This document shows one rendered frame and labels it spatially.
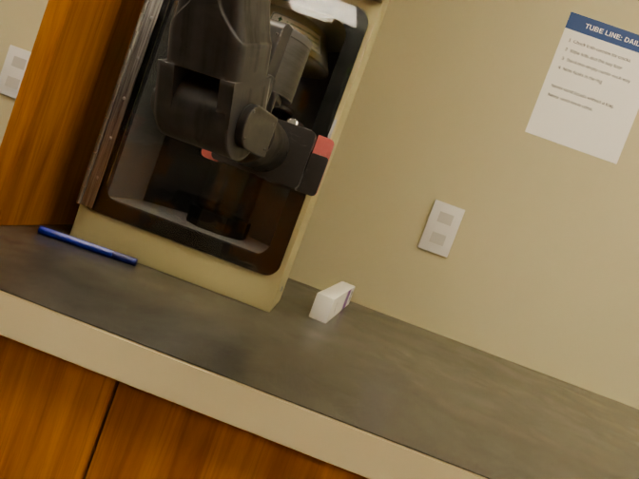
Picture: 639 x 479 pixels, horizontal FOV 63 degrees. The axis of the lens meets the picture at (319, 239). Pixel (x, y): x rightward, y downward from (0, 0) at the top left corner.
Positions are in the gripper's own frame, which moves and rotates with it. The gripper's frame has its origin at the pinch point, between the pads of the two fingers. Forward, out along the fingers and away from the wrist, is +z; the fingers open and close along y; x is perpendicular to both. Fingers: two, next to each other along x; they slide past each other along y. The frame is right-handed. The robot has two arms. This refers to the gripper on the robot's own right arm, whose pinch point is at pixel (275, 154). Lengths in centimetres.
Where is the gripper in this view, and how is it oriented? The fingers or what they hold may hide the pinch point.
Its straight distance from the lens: 66.9
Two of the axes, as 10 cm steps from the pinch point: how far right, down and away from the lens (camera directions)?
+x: -3.4, 9.4, 0.7
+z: 0.6, -0.5, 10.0
